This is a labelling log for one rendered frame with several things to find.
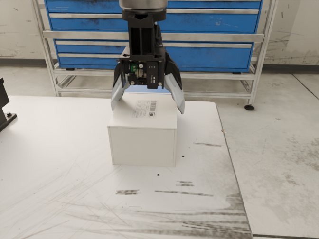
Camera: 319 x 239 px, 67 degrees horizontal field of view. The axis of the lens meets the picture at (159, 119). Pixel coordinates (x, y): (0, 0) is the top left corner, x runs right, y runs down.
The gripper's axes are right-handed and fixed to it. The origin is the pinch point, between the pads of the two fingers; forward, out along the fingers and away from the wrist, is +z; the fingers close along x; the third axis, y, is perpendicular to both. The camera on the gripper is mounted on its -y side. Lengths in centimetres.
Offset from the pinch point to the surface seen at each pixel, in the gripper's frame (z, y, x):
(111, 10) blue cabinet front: 2, -139, -41
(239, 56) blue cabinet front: 32, -139, 54
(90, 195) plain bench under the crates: 6.2, 17.6, -7.9
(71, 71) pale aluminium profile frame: 48, -137, -78
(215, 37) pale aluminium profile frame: 18, -135, 34
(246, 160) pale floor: 77, -71, 52
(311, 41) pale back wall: 42, -224, 149
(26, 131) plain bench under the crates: 6.4, 0.4, -28.2
